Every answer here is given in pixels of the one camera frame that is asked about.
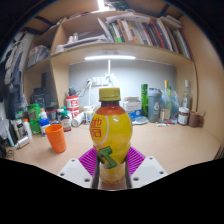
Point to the black electronic device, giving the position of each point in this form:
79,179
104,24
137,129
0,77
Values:
40,98

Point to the green transparent container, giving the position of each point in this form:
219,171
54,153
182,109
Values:
33,111

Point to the grey shaker bottle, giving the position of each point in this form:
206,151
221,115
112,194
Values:
154,106

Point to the white bottle with orange cap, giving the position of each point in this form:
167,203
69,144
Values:
28,130

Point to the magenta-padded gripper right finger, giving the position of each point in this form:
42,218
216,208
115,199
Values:
150,171

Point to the white and blue box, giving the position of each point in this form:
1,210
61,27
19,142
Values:
133,108

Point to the hanging dark clothes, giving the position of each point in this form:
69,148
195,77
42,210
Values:
15,66

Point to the wooden shelf unit with books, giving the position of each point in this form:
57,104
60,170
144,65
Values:
133,50

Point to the orange plastic cup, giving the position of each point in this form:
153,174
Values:
56,138

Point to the brown mug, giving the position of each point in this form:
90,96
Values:
194,119

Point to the red and white canister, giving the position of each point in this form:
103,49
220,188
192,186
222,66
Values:
72,102

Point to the clear glass bottle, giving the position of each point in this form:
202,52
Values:
187,98

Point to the white power strip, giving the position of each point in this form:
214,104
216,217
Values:
98,80

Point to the light blue hairbrush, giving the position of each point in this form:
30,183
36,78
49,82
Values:
141,120

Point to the tall yellow-capped bottle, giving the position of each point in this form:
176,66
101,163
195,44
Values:
166,100

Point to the small silver flask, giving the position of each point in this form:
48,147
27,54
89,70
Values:
22,142

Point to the dark jar with white lid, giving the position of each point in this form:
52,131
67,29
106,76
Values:
183,116

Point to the dark bottle with green cap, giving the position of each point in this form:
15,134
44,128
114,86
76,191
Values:
65,123

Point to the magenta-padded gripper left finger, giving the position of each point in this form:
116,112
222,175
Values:
75,171

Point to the tall green bottle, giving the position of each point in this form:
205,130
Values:
144,98

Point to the white bottle with blue cap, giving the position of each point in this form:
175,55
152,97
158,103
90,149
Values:
44,126

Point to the ceiling light tube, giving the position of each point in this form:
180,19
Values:
101,4

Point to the yellow drink bottle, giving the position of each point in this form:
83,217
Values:
111,133

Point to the white desk lamp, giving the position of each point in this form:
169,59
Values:
110,57

